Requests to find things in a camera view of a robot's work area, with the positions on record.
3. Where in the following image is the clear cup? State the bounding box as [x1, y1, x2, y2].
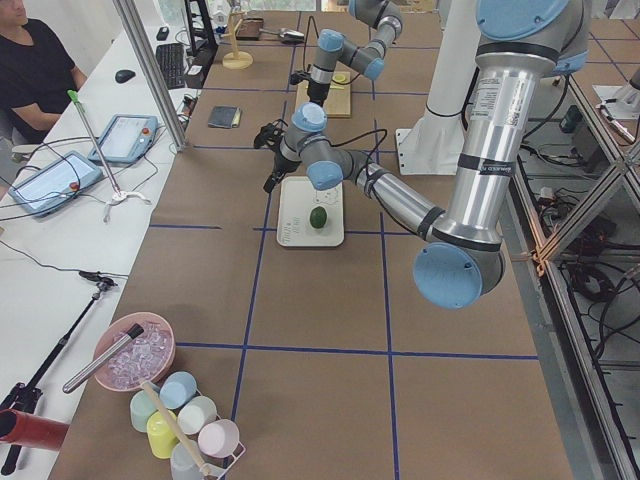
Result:
[170, 443, 204, 480]

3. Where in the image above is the near teach pendant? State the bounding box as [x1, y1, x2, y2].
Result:
[8, 151, 103, 217]

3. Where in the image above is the wooden stick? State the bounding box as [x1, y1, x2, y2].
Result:
[140, 381, 214, 479]

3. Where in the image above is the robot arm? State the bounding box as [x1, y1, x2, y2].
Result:
[289, 0, 403, 106]
[254, 1, 591, 309]

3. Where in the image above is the white bear tray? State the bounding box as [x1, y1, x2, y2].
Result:
[276, 176, 344, 247]

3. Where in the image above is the metal scoop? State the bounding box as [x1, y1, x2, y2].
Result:
[259, 28, 305, 44]

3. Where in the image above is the yellow cup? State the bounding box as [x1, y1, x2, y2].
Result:
[146, 411, 179, 459]

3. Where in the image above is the white cup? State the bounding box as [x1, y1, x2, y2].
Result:
[177, 395, 217, 435]

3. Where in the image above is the red bottle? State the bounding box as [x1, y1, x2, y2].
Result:
[1, 409, 69, 451]

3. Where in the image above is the aluminium frame post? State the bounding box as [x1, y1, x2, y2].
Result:
[113, 0, 186, 152]

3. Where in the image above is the metal tube in bowl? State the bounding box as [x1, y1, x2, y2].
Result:
[62, 323, 144, 394]

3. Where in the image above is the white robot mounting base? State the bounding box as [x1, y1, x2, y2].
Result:
[396, 0, 480, 175]

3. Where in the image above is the far teach pendant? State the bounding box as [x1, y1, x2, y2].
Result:
[97, 114, 159, 164]

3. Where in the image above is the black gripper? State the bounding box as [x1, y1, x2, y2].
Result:
[253, 119, 300, 193]
[289, 69, 330, 106]

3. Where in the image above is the black computer mouse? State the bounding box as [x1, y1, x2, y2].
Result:
[114, 69, 136, 84]

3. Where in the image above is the green tipped metal rod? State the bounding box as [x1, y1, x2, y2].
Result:
[67, 90, 151, 223]

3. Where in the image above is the teach pendant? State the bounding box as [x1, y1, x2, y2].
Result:
[97, 114, 159, 164]
[8, 151, 103, 217]

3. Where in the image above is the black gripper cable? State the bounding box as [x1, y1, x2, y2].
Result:
[299, 15, 321, 76]
[319, 128, 389, 166]

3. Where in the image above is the dark rectangular tray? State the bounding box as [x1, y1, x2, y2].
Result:
[236, 18, 264, 41]

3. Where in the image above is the black tripod stick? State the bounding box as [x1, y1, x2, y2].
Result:
[0, 269, 119, 471]

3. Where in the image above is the blue cup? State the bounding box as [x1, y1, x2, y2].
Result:
[159, 371, 197, 409]

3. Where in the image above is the grey folded cloth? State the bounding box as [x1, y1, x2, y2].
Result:
[207, 106, 242, 129]

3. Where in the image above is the pink bowl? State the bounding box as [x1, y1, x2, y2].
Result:
[94, 312, 176, 392]

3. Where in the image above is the green avocado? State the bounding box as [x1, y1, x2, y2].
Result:
[309, 206, 328, 230]

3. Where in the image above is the pink cup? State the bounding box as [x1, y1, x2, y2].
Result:
[197, 419, 240, 458]

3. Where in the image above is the bamboo cutting board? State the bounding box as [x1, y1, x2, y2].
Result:
[294, 81, 351, 118]

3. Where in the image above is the black keyboard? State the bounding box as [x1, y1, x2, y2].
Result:
[155, 43, 185, 90]

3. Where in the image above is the wooden mug tree stand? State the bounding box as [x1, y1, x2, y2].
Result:
[222, 11, 253, 70]

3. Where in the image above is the green cup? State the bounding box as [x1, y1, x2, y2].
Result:
[129, 390, 157, 433]

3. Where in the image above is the person in black shirt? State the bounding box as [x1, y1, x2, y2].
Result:
[1, 1, 87, 144]

